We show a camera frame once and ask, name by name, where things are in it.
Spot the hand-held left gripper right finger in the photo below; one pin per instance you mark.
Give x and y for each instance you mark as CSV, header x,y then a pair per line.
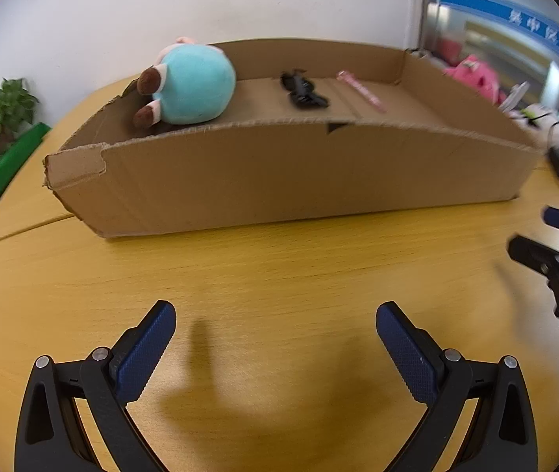
x,y
406,354

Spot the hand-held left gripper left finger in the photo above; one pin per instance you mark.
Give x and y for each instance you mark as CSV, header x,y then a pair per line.
x,y
145,354

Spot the long brown cardboard box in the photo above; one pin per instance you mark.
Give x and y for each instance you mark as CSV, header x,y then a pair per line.
x,y
279,172

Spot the pink pen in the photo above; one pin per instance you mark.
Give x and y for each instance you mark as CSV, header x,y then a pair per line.
x,y
362,91

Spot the white plush toy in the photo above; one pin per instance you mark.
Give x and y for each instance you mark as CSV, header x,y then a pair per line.
x,y
540,125

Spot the white phone stand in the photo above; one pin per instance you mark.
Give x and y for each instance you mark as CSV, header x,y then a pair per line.
x,y
513,98

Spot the pink plush toy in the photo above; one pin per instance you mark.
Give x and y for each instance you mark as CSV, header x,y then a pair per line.
x,y
474,76

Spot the blue window banner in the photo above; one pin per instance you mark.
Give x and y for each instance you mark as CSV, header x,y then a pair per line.
x,y
511,14

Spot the round teal plush toy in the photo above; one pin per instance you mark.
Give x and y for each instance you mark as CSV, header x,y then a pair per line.
x,y
196,83

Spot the black sunglasses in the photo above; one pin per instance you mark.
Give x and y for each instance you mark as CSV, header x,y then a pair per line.
x,y
303,91

